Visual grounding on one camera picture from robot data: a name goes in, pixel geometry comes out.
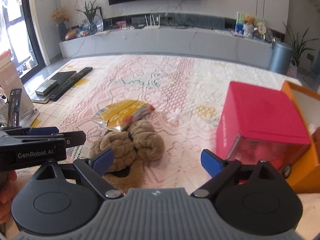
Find person's left hand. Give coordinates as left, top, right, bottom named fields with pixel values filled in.
left=0, top=171, right=18, bottom=222

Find grey television console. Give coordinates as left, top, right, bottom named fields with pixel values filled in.
left=59, top=12, right=274, bottom=67

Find dried flowers in dark vase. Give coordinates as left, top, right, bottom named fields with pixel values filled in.
left=50, top=7, right=70, bottom=42

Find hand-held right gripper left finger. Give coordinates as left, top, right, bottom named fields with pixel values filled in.
left=35, top=147, right=123, bottom=199

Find white router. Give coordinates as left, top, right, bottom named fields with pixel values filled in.
left=143, top=14, right=162, bottom=30

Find glass sliding door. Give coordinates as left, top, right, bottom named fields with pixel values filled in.
left=0, top=0, right=47, bottom=85

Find white phone stand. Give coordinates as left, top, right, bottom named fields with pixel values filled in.
left=19, top=90, right=38, bottom=118

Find green blue picture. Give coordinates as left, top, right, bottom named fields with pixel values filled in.
left=236, top=12, right=250, bottom=34

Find orange box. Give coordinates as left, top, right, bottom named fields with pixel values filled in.
left=280, top=80, right=320, bottom=194

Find blue grey trash bin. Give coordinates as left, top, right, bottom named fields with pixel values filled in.
left=269, top=42, right=293, bottom=74

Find white round ornament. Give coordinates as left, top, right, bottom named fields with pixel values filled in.
left=255, top=21, right=267, bottom=39

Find teddy bear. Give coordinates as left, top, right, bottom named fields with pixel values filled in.
left=242, top=15, right=256, bottom=37

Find spiky leaf floor plant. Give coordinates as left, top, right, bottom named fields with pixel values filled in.
left=282, top=21, right=320, bottom=63

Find pink white lace blanket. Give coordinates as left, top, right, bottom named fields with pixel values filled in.
left=32, top=55, right=303, bottom=195

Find grey box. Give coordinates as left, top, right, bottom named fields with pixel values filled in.
left=35, top=79, right=58, bottom=96

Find yellow snack packet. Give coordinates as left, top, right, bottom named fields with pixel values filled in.
left=90, top=99, right=155, bottom=132

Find cardboard box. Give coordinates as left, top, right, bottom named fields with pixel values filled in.
left=0, top=61, right=28, bottom=105

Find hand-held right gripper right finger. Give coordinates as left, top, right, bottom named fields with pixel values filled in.
left=191, top=149, right=287, bottom=198

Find black notebook with grey box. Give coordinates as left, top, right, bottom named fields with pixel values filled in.
left=31, top=71, right=77, bottom=104

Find pink box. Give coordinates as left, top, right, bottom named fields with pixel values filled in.
left=216, top=81, right=311, bottom=170

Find black phone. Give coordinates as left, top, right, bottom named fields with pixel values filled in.
left=7, top=88, right=22, bottom=127

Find green potted plant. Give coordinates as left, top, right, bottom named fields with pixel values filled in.
left=76, top=0, right=103, bottom=34

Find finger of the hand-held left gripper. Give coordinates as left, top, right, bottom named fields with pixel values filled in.
left=0, top=127, right=60, bottom=140
left=51, top=131, right=86, bottom=147

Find brown loaf shaped ornament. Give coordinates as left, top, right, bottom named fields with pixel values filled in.
left=64, top=29, right=80, bottom=41

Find black remote control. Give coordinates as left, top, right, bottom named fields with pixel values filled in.
left=49, top=67, right=93, bottom=100

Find brown plush toy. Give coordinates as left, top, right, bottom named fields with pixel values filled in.
left=89, top=120, right=165, bottom=189

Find clear plastic bag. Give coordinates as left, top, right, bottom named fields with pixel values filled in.
left=94, top=14, right=104, bottom=32

